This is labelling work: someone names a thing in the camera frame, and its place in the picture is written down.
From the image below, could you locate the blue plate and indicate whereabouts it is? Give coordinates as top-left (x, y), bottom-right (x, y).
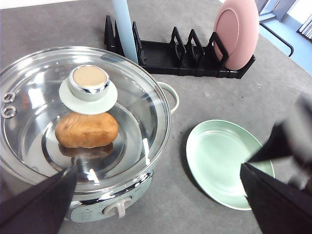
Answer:
top-left (112, 0), bottom-right (138, 64)

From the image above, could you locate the green electric steamer pot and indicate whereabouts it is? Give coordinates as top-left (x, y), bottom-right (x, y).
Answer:
top-left (0, 46), bottom-right (178, 222)

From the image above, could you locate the pink plate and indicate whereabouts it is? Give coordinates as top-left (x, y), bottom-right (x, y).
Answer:
top-left (214, 0), bottom-right (260, 70)

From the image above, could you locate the metal railing in background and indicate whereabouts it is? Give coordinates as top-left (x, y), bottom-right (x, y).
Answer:
top-left (259, 22), bottom-right (294, 57)

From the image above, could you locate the glass lid with green knob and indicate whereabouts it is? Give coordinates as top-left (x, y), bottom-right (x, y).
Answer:
top-left (0, 46), bottom-right (172, 193)

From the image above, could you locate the brown potato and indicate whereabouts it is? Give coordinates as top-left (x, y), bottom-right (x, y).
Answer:
top-left (55, 112), bottom-right (119, 148)

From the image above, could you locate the green plate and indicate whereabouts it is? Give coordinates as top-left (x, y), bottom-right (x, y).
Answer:
top-left (186, 119), bottom-right (275, 211)

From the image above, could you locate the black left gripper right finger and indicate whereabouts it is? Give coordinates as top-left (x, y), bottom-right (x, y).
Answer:
top-left (240, 94), bottom-right (312, 234)

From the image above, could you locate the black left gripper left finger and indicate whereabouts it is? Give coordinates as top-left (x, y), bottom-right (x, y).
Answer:
top-left (0, 157), bottom-right (82, 234)

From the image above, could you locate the black dish rack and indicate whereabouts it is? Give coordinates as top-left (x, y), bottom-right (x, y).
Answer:
top-left (104, 16), bottom-right (256, 78)

